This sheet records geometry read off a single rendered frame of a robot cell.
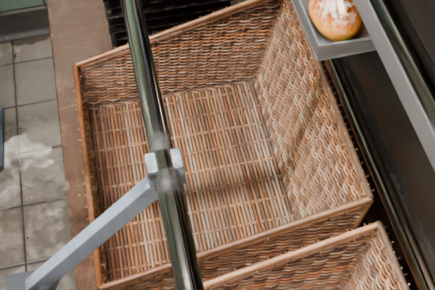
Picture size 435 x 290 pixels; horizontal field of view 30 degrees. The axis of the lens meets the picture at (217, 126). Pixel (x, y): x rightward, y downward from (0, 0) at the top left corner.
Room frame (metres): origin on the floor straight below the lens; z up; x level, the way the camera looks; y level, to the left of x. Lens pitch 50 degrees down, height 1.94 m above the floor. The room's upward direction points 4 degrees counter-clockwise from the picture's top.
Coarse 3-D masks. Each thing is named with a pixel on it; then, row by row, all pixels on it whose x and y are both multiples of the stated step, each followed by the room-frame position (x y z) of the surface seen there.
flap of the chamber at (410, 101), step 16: (368, 0) 0.59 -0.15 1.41; (400, 0) 0.60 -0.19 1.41; (416, 0) 0.60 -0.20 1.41; (432, 0) 0.60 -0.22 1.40; (368, 16) 0.58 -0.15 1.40; (416, 16) 0.57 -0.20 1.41; (432, 16) 0.57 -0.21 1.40; (368, 32) 0.57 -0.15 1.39; (384, 32) 0.55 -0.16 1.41; (416, 32) 0.55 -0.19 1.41; (432, 32) 0.55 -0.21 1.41; (384, 48) 0.54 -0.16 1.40; (432, 48) 0.53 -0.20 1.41; (384, 64) 0.53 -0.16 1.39; (400, 64) 0.50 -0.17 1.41; (400, 80) 0.49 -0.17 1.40; (400, 96) 0.48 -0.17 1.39; (416, 96) 0.46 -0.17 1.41; (416, 112) 0.45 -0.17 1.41; (416, 128) 0.44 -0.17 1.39; (432, 128) 0.43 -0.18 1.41; (432, 144) 0.42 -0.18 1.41; (432, 160) 0.41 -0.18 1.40
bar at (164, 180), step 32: (128, 0) 0.89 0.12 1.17; (128, 32) 0.83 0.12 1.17; (160, 96) 0.71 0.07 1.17; (160, 128) 0.65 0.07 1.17; (160, 160) 0.60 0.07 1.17; (128, 192) 0.60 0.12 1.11; (160, 192) 0.56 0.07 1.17; (96, 224) 0.59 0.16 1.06; (64, 256) 0.57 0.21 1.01; (192, 256) 0.47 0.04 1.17; (32, 288) 0.56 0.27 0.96; (192, 288) 0.42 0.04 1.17
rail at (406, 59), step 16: (384, 0) 0.57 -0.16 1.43; (384, 16) 0.55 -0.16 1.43; (400, 16) 0.55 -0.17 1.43; (400, 32) 0.53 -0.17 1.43; (400, 48) 0.51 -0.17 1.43; (416, 48) 0.50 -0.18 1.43; (416, 64) 0.48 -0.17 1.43; (432, 64) 0.49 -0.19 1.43; (416, 80) 0.47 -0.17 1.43; (432, 80) 0.47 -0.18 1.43; (432, 96) 0.45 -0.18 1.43; (432, 112) 0.43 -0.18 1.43
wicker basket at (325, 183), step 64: (256, 0) 1.27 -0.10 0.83; (128, 64) 1.23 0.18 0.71; (256, 64) 1.27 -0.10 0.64; (320, 64) 1.05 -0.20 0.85; (128, 128) 1.15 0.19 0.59; (256, 128) 1.13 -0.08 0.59; (320, 128) 0.96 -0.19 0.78; (192, 192) 0.97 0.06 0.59; (256, 192) 0.96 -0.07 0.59; (320, 192) 0.87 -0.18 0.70; (128, 256) 0.83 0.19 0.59; (256, 256) 0.72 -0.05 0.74
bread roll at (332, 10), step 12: (312, 0) 0.82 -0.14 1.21; (324, 0) 0.80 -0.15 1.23; (336, 0) 0.80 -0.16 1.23; (348, 0) 0.80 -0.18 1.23; (312, 12) 0.81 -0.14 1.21; (324, 12) 0.79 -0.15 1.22; (336, 12) 0.78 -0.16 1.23; (348, 12) 0.78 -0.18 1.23; (324, 24) 0.78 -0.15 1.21; (336, 24) 0.77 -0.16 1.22; (348, 24) 0.77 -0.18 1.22; (360, 24) 0.78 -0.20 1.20; (324, 36) 0.78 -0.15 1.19; (336, 36) 0.77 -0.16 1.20; (348, 36) 0.77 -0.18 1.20
